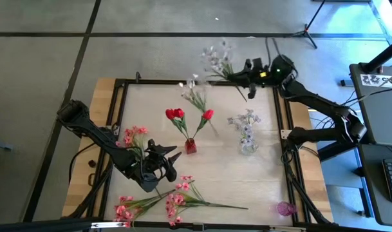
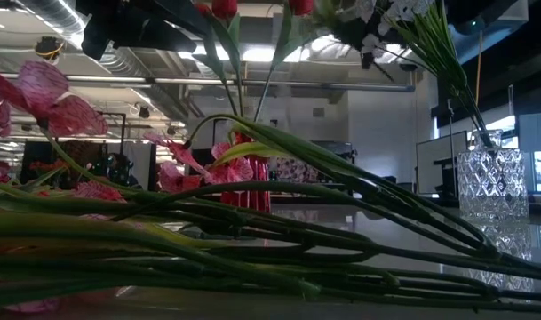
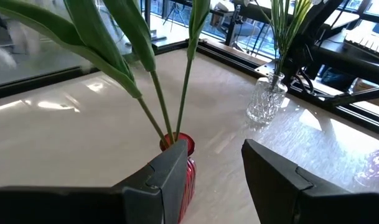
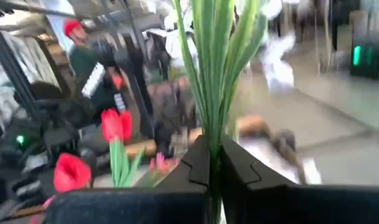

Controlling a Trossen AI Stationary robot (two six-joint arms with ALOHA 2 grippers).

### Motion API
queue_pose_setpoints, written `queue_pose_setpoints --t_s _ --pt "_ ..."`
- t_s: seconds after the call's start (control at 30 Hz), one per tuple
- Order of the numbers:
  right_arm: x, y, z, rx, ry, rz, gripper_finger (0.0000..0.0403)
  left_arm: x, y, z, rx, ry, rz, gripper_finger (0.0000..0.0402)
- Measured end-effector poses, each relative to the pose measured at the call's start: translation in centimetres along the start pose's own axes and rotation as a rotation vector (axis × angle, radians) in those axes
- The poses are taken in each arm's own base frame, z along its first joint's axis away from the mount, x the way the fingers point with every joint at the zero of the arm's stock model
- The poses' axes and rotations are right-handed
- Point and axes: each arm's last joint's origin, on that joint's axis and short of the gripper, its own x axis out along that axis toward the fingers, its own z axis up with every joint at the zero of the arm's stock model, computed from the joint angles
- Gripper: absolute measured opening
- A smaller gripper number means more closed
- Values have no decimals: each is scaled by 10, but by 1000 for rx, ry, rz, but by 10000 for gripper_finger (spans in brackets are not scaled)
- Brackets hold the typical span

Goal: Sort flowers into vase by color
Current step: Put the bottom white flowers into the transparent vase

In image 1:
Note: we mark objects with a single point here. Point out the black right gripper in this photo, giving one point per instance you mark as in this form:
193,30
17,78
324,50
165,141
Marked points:
260,75

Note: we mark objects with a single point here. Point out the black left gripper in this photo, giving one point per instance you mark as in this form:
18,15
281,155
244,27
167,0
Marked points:
150,174

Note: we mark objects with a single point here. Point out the white artificial flower spray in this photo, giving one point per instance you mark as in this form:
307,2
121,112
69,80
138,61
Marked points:
197,100
219,66
247,129

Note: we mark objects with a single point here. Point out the pink artificial flower spray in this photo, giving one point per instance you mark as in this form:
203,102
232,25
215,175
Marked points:
133,135
121,209
179,199

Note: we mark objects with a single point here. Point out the red artificial tulip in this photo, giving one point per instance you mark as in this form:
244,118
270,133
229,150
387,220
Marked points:
179,112
170,114
208,114

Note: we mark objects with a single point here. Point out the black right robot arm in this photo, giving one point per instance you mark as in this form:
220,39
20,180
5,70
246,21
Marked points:
311,100

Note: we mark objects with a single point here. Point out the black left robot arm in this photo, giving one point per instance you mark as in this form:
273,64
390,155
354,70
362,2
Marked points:
96,132

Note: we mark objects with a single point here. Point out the red ribbed glass vase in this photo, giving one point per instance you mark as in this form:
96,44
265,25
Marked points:
190,147

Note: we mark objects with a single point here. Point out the clear crystal glass vase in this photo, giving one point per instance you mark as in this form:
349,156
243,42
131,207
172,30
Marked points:
248,149

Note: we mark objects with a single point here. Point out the small purple glass vase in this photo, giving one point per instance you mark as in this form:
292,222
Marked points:
285,208

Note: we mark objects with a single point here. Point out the black round knob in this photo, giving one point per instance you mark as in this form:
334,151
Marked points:
92,163

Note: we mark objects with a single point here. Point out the black tripod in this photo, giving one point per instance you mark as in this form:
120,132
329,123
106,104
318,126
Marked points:
306,32

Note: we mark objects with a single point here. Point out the black desk support beam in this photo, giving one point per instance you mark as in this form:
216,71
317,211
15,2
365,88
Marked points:
337,151

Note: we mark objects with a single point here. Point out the white printed desk label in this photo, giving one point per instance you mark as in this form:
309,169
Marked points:
376,80

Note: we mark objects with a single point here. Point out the black round pole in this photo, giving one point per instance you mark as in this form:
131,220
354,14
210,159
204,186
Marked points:
384,55

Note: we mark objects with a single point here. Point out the grey side desk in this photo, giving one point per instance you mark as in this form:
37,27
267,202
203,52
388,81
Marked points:
382,122

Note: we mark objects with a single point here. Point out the black aluminium table frame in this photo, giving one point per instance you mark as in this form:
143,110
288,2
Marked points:
157,82

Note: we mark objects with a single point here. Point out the silver frame bracket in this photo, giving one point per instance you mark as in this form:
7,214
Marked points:
105,225

